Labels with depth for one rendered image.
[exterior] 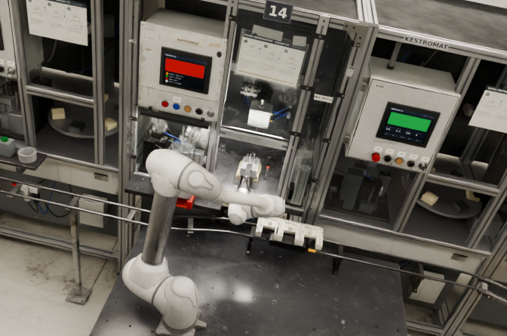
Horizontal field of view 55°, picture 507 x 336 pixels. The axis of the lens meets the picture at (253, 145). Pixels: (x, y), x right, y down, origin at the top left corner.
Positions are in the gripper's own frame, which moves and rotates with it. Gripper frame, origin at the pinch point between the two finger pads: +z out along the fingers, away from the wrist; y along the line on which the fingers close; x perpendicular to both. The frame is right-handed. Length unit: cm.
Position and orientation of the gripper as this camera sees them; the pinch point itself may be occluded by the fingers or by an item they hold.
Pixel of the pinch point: (248, 171)
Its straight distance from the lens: 279.6
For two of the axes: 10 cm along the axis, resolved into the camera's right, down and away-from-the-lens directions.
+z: 1.4, -5.5, 8.2
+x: -9.8, -2.1, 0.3
